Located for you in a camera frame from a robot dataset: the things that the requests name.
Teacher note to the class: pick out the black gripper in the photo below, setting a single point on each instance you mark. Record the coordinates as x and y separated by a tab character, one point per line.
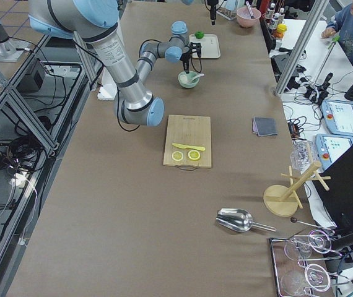
185	57
212	12

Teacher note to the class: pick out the white ceramic spoon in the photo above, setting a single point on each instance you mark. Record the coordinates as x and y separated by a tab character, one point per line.
196	78

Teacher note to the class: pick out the white steamed bun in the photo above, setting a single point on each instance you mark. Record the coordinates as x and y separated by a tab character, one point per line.
184	79

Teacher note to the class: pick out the mint green bowl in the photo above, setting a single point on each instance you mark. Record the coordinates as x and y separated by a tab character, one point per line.
190	75

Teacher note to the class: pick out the pink bowl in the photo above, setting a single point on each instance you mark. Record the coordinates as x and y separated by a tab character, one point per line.
244	17

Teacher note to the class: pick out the beige rabbit tray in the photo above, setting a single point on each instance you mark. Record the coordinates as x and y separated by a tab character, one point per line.
209	45

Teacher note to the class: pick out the green lime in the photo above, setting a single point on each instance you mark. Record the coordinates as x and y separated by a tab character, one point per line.
199	34

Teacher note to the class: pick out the bamboo cutting board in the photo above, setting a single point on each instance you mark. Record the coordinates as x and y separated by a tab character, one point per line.
188	142

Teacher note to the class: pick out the yellow plastic knife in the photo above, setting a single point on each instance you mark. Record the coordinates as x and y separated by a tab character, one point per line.
184	146

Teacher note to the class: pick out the upper lemon half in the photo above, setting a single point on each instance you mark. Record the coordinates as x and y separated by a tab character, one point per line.
194	155

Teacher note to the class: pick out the lower lemon slice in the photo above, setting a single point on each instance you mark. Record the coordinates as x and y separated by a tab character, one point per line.
177	156

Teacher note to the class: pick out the grey folded cloth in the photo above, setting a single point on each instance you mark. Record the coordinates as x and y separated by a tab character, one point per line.
264	126

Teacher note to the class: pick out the upper teach pendant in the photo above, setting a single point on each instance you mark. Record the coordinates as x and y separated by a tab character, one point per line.
338	116

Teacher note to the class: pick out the teach pendant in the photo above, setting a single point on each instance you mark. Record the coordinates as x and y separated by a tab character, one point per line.
331	147
338	116

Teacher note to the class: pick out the lower teach pendant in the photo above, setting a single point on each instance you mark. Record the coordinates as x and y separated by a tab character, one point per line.
331	147

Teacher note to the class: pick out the metal scoop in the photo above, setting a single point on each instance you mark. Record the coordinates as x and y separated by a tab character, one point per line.
240	220

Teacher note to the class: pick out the wooden mug tree stand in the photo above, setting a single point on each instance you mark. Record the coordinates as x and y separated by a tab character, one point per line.
283	201

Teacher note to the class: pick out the black monitor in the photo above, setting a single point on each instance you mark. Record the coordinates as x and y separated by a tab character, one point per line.
338	199

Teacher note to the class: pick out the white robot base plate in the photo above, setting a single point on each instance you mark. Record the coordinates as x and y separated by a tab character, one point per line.
108	89

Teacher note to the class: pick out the wire glass rack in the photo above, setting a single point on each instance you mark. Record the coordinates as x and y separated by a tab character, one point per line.
299	264

